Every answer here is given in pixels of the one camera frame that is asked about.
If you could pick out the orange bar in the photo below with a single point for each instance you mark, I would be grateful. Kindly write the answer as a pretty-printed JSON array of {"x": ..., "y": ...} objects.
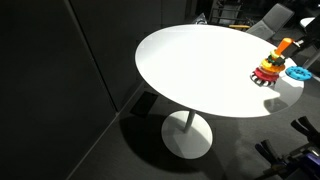
[{"x": 239, "y": 26}]

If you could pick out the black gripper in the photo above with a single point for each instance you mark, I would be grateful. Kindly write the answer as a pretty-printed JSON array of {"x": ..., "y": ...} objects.
[{"x": 312, "y": 35}]

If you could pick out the grey metal table leg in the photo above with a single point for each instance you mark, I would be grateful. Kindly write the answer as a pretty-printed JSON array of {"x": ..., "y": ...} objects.
[{"x": 311, "y": 60}]

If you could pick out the white round table base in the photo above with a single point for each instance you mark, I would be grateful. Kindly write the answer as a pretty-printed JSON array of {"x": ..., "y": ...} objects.
[{"x": 186, "y": 143}]

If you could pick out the purple object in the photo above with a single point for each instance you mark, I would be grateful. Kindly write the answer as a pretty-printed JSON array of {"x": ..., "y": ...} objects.
[{"x": 312, "y": 163}]

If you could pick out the white table column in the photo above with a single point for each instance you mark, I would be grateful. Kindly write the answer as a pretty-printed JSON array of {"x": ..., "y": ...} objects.
[{"x": 189, "y": 121}]

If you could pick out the dark metal rack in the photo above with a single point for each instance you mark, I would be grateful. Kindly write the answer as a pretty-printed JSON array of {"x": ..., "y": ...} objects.
[{"x": 228, "y": 11}]

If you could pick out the grey patterned object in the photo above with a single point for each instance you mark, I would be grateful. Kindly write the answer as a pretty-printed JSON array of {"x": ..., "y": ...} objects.
[{"x": 200, "y": 19}]

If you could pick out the grey chair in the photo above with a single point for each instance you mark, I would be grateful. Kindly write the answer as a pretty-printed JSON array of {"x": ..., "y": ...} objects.
[{"x": 276, "y": 16}]

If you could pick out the small white round table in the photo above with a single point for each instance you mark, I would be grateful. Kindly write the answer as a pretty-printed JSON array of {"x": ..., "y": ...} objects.
[{"x": 306, "y": 22}]

